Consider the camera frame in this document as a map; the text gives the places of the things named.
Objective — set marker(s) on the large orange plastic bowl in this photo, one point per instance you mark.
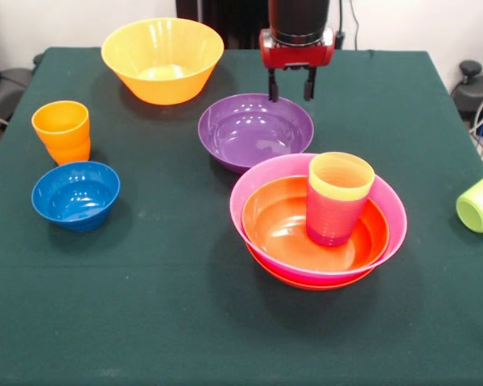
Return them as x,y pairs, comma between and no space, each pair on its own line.
163,56

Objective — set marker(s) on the small blue plastic bowl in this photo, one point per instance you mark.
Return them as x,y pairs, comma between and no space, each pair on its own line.
74,197

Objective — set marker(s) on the lime green plastic cup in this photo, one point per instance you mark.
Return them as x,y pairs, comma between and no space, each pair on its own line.
479,209

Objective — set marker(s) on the dark green table cloth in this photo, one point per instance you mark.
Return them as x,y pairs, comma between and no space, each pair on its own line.
145,301

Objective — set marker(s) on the purple plastic bowl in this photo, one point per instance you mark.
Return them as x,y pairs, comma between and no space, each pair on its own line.
253,128

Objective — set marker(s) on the yellow plastic cup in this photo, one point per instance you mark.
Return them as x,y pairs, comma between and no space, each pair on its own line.
340,177

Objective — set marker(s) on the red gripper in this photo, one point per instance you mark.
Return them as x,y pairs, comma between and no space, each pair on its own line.
298,56

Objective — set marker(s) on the red plastic bowl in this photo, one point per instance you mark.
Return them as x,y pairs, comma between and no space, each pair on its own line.
306,284
273,229

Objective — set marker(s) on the orange plastic cup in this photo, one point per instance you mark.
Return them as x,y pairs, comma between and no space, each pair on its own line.
70,154
60,120

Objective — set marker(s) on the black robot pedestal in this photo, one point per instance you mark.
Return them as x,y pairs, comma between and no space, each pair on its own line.
225,20

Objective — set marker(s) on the large pink plastic bowl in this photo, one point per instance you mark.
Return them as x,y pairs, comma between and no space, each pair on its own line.
394,209

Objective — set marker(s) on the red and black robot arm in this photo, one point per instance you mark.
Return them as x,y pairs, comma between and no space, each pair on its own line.
300,20

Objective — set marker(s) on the purple plastic cup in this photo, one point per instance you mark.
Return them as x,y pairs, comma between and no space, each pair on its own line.
332,225

